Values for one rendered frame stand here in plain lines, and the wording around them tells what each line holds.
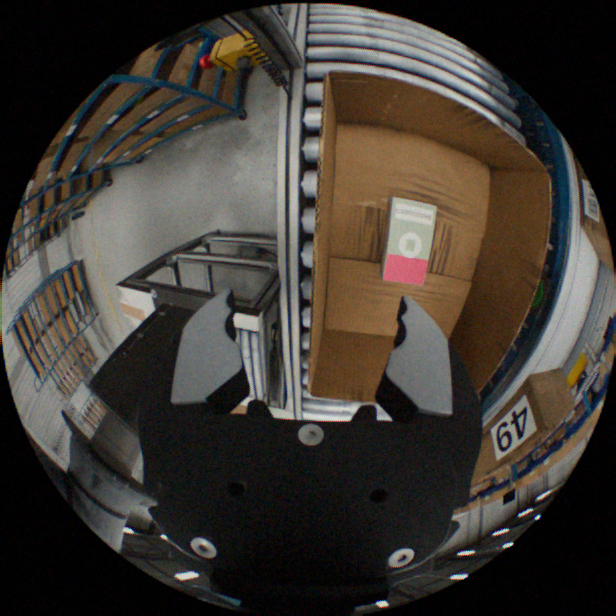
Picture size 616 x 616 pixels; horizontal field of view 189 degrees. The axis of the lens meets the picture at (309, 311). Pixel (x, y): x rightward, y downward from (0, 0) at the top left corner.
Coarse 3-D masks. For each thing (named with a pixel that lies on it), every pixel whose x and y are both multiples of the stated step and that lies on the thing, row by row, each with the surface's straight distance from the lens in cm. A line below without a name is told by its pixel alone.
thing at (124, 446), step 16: (64, 416) 51; (112, 416) 46; (80, 432) 52; (96, 432) 48; (112, 432) 45; (128, 432) 45; (96, 448) 46; (112, 448) 45; (128, 448) 46; (96, 464) 36; (112, 464) 45; (128, 464) 47; (128, 480) 44; (144, 496) 44
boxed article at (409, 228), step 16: (400, 208) 31; (416, 208) 32; (432, 208) 33; (400, 224) 32; (416, 224) 32; (432, 224) 33; (384, 240) 35; (400, 240) 32; (416, 240) 33; (384, 256) 34; (400, 256) 33; (416, 256) 34; (384, 272) 33; (400, 272) 34; (416, 272) 34
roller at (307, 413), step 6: (306, 414) 72; (312, 414) 71; (318, 414) 71; (324, 414) 71; (330, 414) 71; (336, 414) 71; (342, 414) 71; (348, 414) 72; (324, 420) 73; (330, 420) 72; (336, 420) 72; (342, 420) 72; (348, 420) 72; (390, 420) 75
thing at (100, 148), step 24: (168, 48) 96; (192, 72) 98; (216, 72) 117; (96, 96) 78; (216, 96) 107; (144, 120) 107; (168, 120) 121; (216, 120) 126; (96, 144) 159; (72, 168) 139; (96, 168) 166
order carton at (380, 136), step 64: (320, 128) 19; (384, 128) 36; (448, 128) 32; (320, 192) 18; (384, 192) 34; (448, 192) 38; (512, 192) 39; (320, 256) 22; (448, 256) 40; (512, 256) 36; (320, 320) 32; (384, 320) 41; (448, 320) 46; (512, 320) 35; (320, 384) 32
